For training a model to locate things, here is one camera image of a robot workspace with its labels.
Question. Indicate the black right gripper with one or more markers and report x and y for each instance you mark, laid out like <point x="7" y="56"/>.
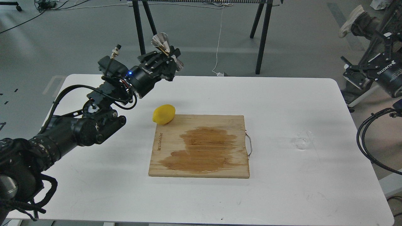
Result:
<point x="389" y="77"/>

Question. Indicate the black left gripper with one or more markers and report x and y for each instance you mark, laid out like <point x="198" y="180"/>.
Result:
<point x="153" y="67"/>

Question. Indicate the steel double jigger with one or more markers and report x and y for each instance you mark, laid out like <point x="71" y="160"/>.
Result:
<point x="161" y="42"/>

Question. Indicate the small clear glass cup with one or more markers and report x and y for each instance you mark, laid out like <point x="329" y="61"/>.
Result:
<point x="304" y="140"/>

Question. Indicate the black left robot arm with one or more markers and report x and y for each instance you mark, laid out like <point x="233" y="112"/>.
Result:
<point x="24" y="187"/>

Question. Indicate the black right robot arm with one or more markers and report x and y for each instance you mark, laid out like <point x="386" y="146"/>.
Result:
<point x="379" y="120"/>

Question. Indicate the yellow lemon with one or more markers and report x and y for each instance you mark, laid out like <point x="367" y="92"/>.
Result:
<point x="163" y="114"/>

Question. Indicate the wooden cutting board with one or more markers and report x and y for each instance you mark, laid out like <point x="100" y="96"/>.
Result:
<point x="201" y="146"/>

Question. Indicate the black-legged background table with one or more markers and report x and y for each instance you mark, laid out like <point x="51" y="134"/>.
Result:
<point x="190" y="18"/>

